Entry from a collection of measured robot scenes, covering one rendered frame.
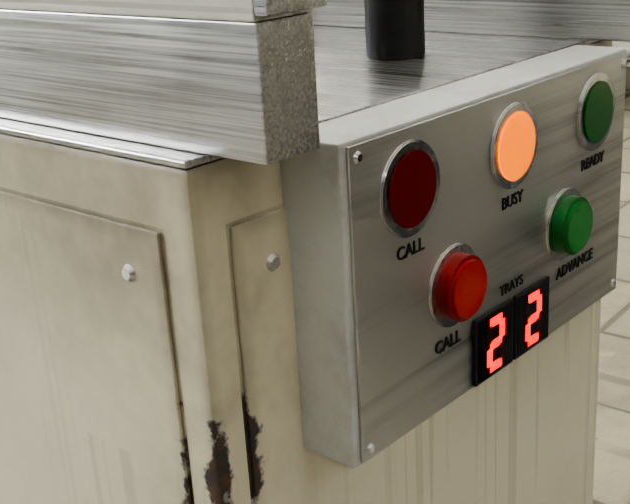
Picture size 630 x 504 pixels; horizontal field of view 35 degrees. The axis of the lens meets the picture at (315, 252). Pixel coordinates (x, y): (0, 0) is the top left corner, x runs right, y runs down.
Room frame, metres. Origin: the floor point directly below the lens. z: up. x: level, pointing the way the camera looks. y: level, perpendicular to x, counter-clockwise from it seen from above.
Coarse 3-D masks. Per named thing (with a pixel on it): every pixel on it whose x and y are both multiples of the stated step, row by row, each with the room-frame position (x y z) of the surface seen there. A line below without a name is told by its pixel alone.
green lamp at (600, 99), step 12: (600, 84) 0.50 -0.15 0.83; (588, 96) 0.49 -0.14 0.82; (600, 96) 0.50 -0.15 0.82; (612, 96) 0.51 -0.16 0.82; (588, 108) 0.49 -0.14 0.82; (600, 108) 0.50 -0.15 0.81; (612, 108) 0.51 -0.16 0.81; (588, 120) 0.49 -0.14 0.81; (600, 120) 0.50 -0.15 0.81; (588, 132) 0.49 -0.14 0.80; (600, 132) 0.50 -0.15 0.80
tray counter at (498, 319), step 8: (496, 320) 0.43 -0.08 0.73; (504, 320) 0.44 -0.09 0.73; (488, 328) 0.43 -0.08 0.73; (504, 328) 0.44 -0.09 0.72; (488, 336) 0.43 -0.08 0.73; (488, 344) 0.43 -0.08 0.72; (496, 344) 0.43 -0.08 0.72; (504, 344) 0.44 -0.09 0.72; (488, 352) 0.43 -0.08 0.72; (504, 352) 0.44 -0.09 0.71; (488, 360) 0.43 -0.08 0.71; (496, 360) 0.43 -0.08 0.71; (496, 368) 0.43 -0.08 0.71
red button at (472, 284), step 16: (464, 256) 0.40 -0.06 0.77; (448, 272) 0.40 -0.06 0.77; (464, 272) 0.40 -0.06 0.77; (480, 272) 0.41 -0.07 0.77; (448, 288) 0.39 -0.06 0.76; (464, 288) 0.40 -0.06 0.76; (480, 288) 0.41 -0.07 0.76; (448, 304) 0.39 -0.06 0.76; (464, 304) 0.40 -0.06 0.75; (480, 304) 0.41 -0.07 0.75; (464, 320) 0.40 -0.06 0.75
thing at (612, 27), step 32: (352, 0) 0.68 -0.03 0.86; (448, 0) 0.63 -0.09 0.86; (480, 0) 0.61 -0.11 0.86; (512, 0) 0.60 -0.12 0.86; (544, 0) 0.58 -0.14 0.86; (576, 0) 0.57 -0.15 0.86; (608, 0) 0.56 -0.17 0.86; (480, 32) 0.61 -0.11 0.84; (512, 32) 0.60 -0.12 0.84; (544, 32) 0.58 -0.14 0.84; (576, 32) 0.57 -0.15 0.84; (608, 32) 0.55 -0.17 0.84
